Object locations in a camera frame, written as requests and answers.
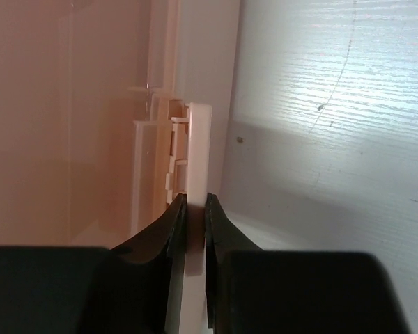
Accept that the pink plastic toolbox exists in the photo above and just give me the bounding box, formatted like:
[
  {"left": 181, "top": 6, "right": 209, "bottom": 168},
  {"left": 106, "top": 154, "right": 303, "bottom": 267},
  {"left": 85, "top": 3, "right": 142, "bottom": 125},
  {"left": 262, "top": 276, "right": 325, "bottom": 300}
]
[{"left": 0, "top": 1, "right": 240, "bottom": 333}]

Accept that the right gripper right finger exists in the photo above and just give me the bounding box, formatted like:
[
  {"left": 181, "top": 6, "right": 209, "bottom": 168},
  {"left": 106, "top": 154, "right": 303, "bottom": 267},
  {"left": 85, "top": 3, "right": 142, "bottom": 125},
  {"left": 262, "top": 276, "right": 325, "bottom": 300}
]
[{"left": 205, "top": 194, "right": 410, "bottom": 333}]

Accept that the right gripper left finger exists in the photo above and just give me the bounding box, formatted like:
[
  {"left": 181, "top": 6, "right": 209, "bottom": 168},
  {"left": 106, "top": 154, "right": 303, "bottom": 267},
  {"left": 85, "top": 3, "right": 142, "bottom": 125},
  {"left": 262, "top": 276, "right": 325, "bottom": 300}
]
[{"left": 0, "top": 195, "right": 187, "bottom": 333}]

